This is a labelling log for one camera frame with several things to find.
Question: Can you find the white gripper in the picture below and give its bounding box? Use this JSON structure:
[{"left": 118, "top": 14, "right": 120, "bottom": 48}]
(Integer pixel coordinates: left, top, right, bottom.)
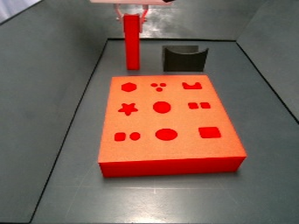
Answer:
[{"left": 89, "top": 0, "right": 174, "bottom": 24}]

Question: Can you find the black curved fixture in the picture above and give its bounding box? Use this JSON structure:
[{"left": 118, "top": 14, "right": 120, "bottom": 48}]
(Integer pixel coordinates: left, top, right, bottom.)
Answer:
[{"left": 162, "top": 45, "right": 209, "bottom": 72}]

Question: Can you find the orange foam shape board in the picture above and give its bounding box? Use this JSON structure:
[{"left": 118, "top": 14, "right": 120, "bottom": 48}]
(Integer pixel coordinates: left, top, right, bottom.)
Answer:
[{"left": 97, "top": 75, "right": 246, "bottom": 178}]

